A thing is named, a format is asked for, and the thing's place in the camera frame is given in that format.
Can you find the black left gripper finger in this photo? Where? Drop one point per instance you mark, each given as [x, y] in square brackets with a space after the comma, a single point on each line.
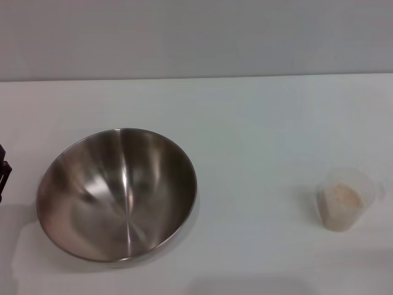
[3, 175]

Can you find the white rice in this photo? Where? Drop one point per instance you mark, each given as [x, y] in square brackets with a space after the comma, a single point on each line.
[342, 202]

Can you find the clear plastic measuring cup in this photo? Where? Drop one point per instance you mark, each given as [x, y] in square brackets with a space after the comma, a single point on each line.
[370, 184]

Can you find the stainless steel mixing bowl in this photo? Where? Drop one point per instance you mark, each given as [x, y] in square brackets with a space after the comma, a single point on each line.
[116, 196]

